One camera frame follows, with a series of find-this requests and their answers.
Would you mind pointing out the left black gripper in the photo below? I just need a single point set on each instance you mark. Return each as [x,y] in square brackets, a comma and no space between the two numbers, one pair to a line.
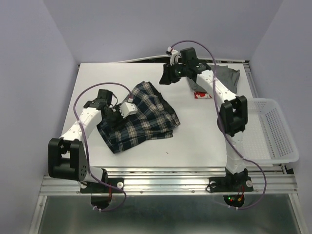
[120,121]

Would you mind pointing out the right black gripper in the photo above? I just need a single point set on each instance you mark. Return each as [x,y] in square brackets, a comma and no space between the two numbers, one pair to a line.
[165,79]

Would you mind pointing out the navy plaid skirt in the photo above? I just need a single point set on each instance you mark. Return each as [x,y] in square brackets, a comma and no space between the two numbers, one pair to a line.
[155,119]

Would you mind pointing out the red poppy floral skirt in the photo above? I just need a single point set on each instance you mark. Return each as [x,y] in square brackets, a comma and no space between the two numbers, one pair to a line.
[202,95]

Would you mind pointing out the grey skirt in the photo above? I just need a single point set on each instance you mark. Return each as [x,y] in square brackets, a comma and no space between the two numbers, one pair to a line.
[228,76]

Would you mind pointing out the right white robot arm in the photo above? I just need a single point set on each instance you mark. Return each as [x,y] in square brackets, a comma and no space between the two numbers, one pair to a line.
[232,110]

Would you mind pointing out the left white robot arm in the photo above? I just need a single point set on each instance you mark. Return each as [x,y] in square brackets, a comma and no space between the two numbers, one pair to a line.
[67,155]

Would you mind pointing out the white plastic basket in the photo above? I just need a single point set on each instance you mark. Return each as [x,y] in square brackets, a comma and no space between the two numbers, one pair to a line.
[268,138]

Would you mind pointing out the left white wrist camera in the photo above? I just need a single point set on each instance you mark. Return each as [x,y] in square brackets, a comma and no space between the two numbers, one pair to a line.
[126,109]

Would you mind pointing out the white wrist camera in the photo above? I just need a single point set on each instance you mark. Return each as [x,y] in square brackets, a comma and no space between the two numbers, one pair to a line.
[174,55]
[126,109]

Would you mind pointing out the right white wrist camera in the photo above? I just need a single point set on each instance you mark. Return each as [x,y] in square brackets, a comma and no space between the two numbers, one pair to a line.
[174,55]

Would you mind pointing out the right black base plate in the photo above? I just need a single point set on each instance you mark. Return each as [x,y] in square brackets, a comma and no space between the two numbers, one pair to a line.
[228,185]

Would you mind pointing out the aluminium frame rail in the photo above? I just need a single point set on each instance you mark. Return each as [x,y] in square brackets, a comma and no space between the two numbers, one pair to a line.
[193,181]

